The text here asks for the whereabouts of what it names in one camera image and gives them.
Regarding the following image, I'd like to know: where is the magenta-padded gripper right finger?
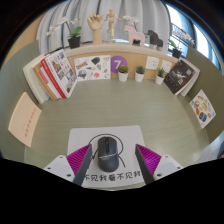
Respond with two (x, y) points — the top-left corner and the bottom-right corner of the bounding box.
(134, 144), (184, 185)

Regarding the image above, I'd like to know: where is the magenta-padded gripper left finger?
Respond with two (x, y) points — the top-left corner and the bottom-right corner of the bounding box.
(43, 143), (94, 187)

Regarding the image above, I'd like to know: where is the black computer mouse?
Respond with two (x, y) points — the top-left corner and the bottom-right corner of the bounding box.
(96, 136), (120, 173)

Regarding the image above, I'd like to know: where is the white mouse pad with drawing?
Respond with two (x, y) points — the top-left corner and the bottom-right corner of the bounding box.
(66, 124), (148, 189)

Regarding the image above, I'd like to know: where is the beige card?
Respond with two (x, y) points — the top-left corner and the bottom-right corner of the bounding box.
(7, 91), (43, 148)

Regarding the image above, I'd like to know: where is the colourful sticker card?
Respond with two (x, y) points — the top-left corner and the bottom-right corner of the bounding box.
(189, 88), (217, 130)

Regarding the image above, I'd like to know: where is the small potted green plant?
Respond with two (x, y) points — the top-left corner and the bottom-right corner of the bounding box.
(134, 65), (146, 83)
(117, 65), (130, 83)
(154, 67), (167, 86)

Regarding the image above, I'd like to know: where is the white book stack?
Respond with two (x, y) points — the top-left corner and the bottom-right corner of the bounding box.
(179, 59), (202, 98)

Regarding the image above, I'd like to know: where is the black cover book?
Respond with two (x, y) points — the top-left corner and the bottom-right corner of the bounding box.
(163, 59), (197, 96)

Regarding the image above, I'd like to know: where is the thick white book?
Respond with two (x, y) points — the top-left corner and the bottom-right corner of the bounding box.
(22, 54), (51, 105)

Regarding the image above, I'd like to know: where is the red-edged picture magazine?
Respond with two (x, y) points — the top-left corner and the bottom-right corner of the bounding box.
(40, 48), (78, 100)

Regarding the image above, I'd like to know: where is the white sticker sheet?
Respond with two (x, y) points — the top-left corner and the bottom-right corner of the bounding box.
(73, 54), (112, 82)

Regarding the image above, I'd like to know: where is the white orchid in black pot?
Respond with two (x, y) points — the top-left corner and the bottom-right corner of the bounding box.
(122, 14), (142, 46)
(45, 17), (83, 50)
(167, 28), (196, 60)

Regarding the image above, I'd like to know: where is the purple round sign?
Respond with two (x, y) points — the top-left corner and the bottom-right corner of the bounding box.
(110, 55), (129, 74)

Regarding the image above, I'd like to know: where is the black horse figure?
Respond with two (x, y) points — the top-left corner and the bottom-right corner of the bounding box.
(146, 29), (165, 50)

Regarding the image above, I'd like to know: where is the pink horse figure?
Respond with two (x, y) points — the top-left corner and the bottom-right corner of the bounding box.
(123, 25), (146, 47)

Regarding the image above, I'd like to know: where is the wooden hand model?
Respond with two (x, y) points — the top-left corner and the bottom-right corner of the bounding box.
(86, 13), (105, 46)

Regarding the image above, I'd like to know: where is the grey curtain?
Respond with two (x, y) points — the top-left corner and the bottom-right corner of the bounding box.
(36, 0), (172, 56)

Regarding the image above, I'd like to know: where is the wooden artist mannequin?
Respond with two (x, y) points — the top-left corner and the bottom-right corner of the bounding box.
(103, 8), (124, 44)

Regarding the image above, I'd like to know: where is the white wall socket plate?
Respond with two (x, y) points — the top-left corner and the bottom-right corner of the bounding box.
(160, 59), (173, 74)
(145, 55), (160, 71)

